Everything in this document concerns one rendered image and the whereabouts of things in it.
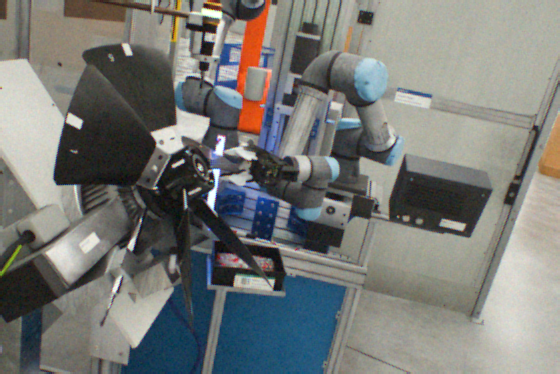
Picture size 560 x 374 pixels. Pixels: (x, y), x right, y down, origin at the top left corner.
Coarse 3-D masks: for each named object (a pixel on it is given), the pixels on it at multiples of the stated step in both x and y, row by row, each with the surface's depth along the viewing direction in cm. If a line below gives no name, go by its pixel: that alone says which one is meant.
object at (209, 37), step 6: (204, 24) 114; (204, 30) 114; (210, 30) 114; (216, 30) 115; (204, 36) 114; (210, 36) 114; (204, 42) 115; (210, 42) 115; (204, 48) 115; (210, 48) 116; (204, 54) 116; (210, 54) 116; (198, 66) 118; (204, 66) 117
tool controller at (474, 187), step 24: (408, 168) 150; (432, 168) 152; (456, 168) 154; (408, 192) 152; (432, 192) 151; (456, 192) 149; (480, 192) 148; (408, 216) 155; (432, 216) 155; (456, 216) 154; (480, 216) 153
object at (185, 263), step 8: (184, 216) 107; (184, 224) 106; (184, 232) 105; (176, 240) 111; (184, 240) 105; (184, 248) 105; (184, 256) 91; (184, 264) 90; (184, 272) 89; (184, 280) 88; (184, 288) 89; (184, 296) 105; (192, 320) 96; (192, 328) 99
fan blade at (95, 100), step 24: (96, 72) 91; (72, 96) 87; (96, 96) 91; (120, 96) 96; (96, 120) 91; (120, 120) 96; (96, 144) 92; (120, 144) 97; (144, 144) 103; (72, 168) 88; (96, 168) 94; (120, 168) 100; (144, 168) 106
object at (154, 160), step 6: (156, 150) 107; (162, 150) 109; (156, 156) 108; (168, 156) 111; (150, 162) 107; (156, 162) 109; (162, 162) 110; (150, 168) 108; (162, 168) 111; (144, 174) 107; (150, 174) 109; (156, 174) 110; (138, 180) 106; (144, 180) 108; (150, 180) 109; (156, 180) 111; (144, 186) 109; (150, 186) 110
